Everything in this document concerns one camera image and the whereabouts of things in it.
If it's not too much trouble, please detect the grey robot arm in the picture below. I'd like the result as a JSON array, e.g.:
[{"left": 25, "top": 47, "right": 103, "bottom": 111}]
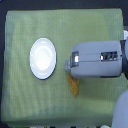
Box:
[{"left": 64, "top": 37, "right": 128, "bottom": 128}]

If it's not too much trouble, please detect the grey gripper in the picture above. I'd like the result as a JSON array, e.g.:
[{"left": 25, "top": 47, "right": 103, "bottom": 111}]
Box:
[{"left": 64, "top": 41, "right": 122, "bottom": 78}]

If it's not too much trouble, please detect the green tablecloth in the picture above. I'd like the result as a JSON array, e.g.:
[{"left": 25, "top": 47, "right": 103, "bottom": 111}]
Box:
[{"left": 1, "top": 9, "right": 127, "bottom": 126}]

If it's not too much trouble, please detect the white round plate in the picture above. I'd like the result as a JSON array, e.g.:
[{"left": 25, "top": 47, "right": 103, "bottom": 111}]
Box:
[{"left": 29, "top": 38, "right": 57, "bottom": 80}]

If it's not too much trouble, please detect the golden brown bread loaf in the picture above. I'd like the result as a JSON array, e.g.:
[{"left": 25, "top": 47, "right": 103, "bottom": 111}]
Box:
[{"left": 68, "top": 74, "right": 79, "bottom": 96}]

